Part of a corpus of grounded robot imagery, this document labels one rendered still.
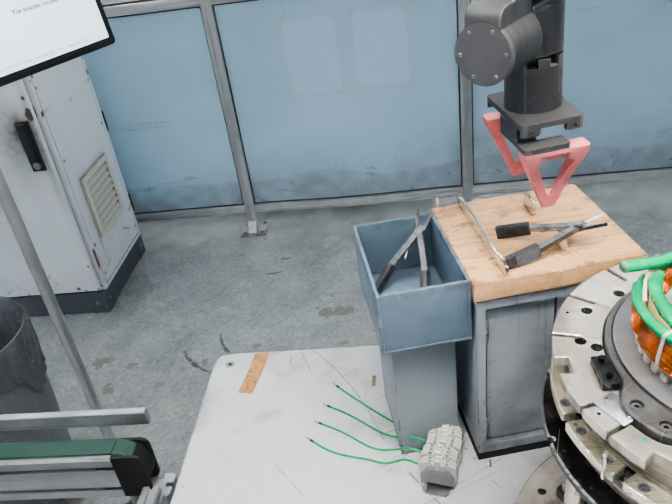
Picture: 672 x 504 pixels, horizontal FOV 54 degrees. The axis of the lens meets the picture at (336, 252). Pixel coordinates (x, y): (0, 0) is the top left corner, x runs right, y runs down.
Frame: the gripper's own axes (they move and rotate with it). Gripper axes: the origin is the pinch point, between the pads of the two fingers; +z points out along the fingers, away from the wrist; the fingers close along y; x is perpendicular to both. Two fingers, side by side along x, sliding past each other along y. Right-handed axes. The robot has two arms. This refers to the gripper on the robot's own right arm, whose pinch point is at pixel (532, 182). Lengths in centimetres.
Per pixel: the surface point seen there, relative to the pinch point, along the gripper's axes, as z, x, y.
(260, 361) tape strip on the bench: 36, -37, -23
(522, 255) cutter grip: 6.9, -2.5, 3.5
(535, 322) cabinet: 16.1, -1.3, 4.3
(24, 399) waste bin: 73, -104, -74
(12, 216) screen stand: 14, -77, -52
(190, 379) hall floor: 114, -74, -115
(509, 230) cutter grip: 7.1, -1.8, -2.4
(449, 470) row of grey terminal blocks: 33.5, -13.9, 8.3
